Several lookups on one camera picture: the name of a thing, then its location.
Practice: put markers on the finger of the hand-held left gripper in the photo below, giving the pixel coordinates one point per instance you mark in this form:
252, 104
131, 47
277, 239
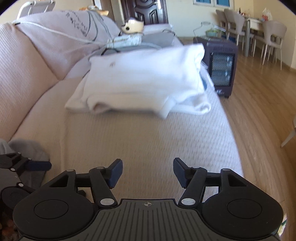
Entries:
26, 187
39, 165

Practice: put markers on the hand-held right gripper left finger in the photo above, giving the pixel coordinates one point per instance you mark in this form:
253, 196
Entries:
115, 172

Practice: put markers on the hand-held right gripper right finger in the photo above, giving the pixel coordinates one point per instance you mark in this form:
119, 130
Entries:
180, 172

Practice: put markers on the white sweater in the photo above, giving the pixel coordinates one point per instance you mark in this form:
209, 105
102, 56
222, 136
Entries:
143, 76

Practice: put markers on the light grey garment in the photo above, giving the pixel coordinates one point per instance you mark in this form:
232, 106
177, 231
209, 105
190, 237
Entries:
23, 146

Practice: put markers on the beige sofa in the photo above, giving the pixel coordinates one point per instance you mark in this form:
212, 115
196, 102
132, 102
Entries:
138, 143

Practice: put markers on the white folded garment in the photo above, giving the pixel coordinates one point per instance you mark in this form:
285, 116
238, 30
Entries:
196, 104

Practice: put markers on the dark electric heater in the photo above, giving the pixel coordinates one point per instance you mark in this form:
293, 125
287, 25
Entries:
219, 46

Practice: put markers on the white wrapped bundle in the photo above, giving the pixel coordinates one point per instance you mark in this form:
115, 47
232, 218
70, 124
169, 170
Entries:
127, 39

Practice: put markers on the grey cloth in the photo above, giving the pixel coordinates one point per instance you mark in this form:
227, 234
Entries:
157, 39

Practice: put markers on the printed sofa pillow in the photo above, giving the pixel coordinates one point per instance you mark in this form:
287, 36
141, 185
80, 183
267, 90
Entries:
57, 30

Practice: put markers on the cream plush toy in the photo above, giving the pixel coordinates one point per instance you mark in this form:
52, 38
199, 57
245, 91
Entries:
133, 26

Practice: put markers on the dining table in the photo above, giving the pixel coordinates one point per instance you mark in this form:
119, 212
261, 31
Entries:
248, 39

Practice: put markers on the grey dining chair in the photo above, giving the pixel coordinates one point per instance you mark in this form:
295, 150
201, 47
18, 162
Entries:
235, 20
220, 16
274, 32

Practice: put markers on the dark wooden door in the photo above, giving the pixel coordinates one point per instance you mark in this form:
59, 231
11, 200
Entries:
143, 11

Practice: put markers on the window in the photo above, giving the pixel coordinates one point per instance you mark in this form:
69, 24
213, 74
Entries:
212, 2

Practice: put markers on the white plastic bag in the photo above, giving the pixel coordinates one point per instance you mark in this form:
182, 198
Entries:
267, 14

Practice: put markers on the white metal frame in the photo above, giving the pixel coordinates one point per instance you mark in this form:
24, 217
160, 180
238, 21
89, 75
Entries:
34, 5

